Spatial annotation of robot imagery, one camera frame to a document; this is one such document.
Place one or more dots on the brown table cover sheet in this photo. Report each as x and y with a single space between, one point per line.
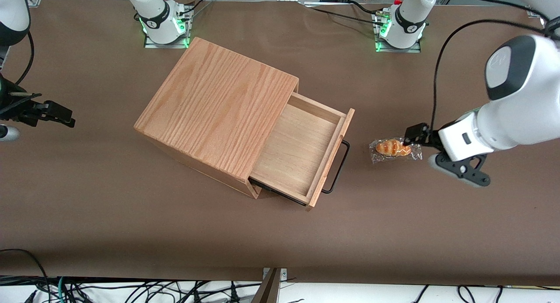
131 233

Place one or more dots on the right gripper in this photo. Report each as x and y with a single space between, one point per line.
9 105

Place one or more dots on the bread roll in clear wrapper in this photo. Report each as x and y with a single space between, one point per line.
391 148

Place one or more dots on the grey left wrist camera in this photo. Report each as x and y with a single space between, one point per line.
437 163

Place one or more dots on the oak wooden drawer cabinet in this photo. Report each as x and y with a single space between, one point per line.
210 106

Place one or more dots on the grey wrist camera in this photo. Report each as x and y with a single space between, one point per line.
437 163
6 133

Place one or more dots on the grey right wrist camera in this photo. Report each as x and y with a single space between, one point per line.
6 133

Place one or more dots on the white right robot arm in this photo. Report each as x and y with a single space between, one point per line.
157 19

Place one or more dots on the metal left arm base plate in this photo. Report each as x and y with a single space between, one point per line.
418 47

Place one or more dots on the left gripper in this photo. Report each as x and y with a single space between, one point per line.
430 138

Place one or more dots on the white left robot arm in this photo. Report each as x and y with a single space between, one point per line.
520 110

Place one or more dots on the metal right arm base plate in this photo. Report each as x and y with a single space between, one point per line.
151 44

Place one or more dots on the brown angled bar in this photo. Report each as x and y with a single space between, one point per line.
267 290

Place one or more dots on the silver metal clamp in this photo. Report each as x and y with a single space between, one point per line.
283 273

